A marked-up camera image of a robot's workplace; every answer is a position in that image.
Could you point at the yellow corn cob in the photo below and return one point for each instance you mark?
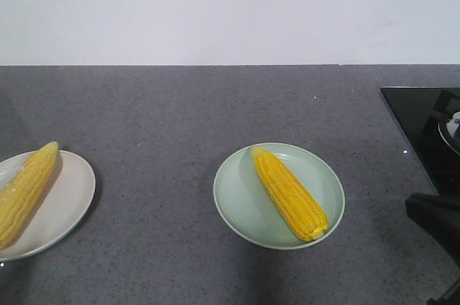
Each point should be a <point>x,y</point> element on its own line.
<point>301,212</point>
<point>20,195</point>

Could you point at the black glass gas stove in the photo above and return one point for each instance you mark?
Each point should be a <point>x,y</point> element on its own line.
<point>411,107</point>

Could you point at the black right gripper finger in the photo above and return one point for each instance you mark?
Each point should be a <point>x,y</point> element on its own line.
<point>439,217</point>
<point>450,297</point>

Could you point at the black stove burner grate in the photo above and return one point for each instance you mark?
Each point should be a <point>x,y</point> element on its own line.
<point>446,123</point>

